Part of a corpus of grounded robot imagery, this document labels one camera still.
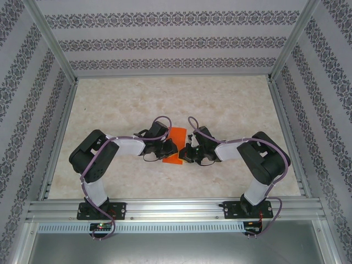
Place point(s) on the orange paper sheet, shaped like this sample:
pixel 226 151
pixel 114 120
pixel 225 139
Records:
pixel 178 136

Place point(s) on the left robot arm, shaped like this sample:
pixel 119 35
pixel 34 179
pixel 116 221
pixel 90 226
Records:
pixel 90 159

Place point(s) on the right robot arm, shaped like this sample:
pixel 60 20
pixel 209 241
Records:
pixel 264 162

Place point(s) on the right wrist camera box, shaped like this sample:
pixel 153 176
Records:
pixel 193 140

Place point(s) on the aluminium mounting rail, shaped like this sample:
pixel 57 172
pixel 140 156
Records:
pixel 176 209

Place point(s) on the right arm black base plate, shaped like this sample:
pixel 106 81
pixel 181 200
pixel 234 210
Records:
pixel 232 210

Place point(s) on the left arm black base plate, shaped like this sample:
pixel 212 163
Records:
pixel 119 210

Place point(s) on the aluminium side rail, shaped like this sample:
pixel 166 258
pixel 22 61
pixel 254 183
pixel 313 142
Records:
pixel 59 137
pixel 280 110

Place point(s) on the aluminium frame post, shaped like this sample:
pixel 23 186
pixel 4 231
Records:
pixel 291 41
pixel 53 41

